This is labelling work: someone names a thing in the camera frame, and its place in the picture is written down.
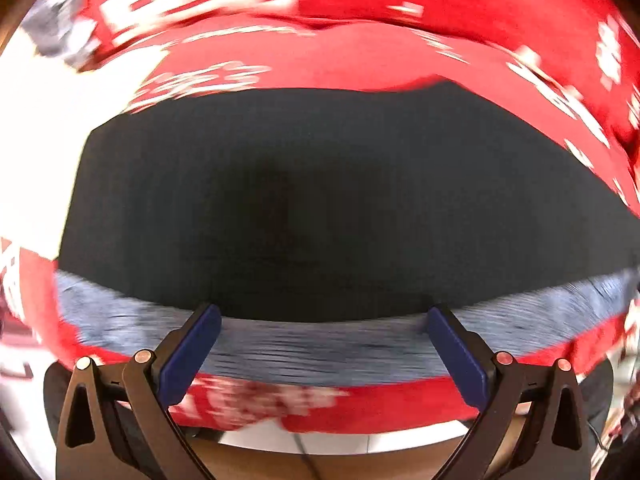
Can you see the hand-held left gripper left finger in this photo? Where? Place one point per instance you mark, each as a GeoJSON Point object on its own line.
{"type": "Point", "coordinates": [190, 355]}

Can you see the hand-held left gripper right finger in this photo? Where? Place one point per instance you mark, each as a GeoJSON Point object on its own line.
{"type": "Point", "coordinates": [457, 355]}

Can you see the black pants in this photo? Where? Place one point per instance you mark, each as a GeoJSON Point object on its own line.
{"type": "Point", "coordinates": [320, 185]}

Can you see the grey patterned cloth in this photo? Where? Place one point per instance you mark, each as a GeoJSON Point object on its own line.
{"type": "Point", "coordinates": [325, 355]}

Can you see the white cloth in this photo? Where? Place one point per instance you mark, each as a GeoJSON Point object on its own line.
{"type": "Point", "coordinates": [40, 135]}

